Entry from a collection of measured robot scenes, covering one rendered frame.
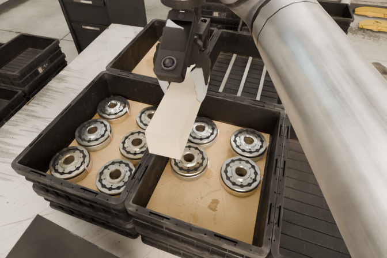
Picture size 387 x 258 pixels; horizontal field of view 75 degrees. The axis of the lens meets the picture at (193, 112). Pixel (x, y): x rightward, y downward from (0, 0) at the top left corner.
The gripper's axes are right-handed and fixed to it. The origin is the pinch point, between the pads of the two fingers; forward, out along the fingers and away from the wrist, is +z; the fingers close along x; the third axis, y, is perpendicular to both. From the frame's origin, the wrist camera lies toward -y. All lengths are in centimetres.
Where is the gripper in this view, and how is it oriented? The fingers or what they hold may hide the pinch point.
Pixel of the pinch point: (182, 97)
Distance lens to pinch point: 51.7
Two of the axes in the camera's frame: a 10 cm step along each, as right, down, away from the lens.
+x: -9.6, -1.9, 1.9
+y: 2.6, -6.9, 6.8
